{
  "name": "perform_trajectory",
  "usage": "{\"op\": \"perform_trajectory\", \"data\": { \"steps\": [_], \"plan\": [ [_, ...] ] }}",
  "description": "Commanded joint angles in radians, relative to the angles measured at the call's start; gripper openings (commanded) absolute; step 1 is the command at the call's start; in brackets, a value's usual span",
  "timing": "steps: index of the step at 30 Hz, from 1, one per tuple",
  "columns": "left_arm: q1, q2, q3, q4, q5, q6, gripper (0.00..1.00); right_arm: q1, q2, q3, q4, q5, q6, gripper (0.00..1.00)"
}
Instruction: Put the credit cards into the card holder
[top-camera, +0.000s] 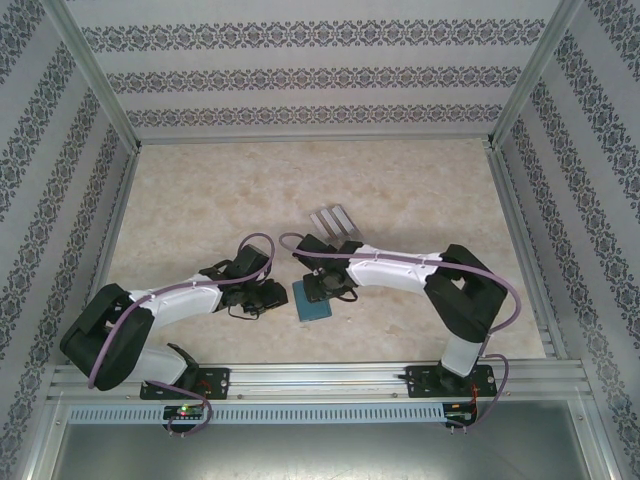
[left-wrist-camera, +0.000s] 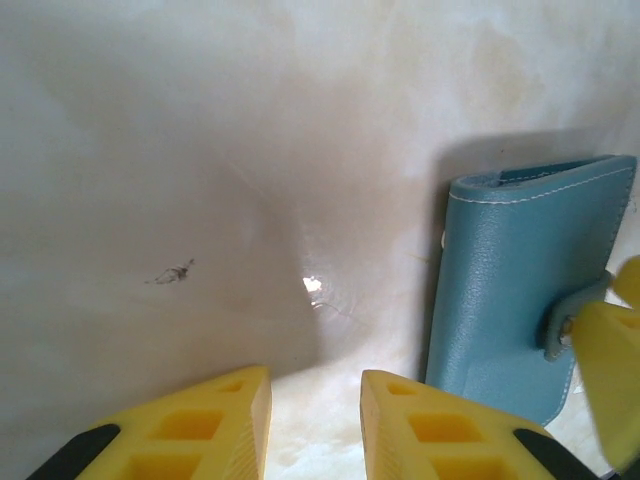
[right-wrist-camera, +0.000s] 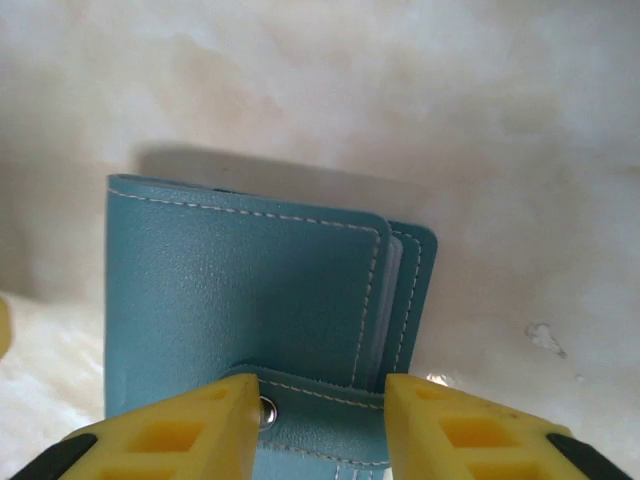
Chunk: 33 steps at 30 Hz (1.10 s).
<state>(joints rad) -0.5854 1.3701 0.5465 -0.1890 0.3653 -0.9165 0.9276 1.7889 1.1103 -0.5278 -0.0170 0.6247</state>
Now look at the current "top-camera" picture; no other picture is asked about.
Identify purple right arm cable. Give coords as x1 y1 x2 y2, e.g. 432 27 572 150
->
278 231 521 432

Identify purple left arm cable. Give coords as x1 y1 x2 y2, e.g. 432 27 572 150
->
87 232 279 439

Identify thin black left gripper cable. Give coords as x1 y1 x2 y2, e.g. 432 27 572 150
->
227 304 266 321

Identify aluminium front frame upright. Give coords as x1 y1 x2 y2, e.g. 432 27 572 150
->
17 392 69 480
569 399 624 480

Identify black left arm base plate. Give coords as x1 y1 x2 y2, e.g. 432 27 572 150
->
141 367 232 402

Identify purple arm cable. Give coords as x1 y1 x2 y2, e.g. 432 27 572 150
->
87 232 279 439
278 231 521 432

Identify slotted grey cable duct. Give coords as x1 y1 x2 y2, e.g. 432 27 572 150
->
67 403 447 424

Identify aluminium corner frame post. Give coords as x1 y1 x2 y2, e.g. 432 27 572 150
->
487 0 586 149
39 0 144 151

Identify blue card holder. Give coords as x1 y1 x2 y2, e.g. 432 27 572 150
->
291 280 334 324

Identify aluminium table side rail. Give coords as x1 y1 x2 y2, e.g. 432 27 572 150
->
487 147 559 359
69 149 144 365

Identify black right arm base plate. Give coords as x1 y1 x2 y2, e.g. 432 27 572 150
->
407 365 499 399

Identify circuit board with green light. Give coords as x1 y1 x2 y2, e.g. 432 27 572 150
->
163 405 205 420

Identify aluminium mounting rail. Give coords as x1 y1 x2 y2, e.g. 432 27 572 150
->
49 363 587 401

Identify grey metal sheet panel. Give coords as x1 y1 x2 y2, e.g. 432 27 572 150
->
49 422 601 480

